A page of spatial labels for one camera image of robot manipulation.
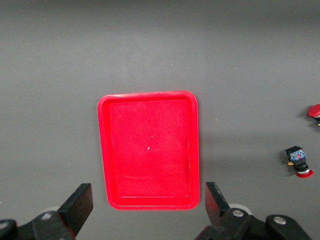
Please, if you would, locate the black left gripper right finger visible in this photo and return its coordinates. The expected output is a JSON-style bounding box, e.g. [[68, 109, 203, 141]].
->
[[194, 181, 313, 240]]

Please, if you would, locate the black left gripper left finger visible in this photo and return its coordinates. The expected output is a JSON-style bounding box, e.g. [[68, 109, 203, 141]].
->
[[0, 182, 94, 240]]

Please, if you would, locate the red mushroom push button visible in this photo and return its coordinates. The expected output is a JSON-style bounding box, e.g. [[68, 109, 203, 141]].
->
[[307, 103, 320, 127], [284, 146, 314, 179]]

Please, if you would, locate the red plastic tray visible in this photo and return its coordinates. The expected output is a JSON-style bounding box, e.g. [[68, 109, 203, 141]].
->
[[96, 90, 201, 211]]

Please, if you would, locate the dark grey table mat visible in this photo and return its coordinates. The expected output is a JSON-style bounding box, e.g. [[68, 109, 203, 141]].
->
[[0, 0, 320, 240]]

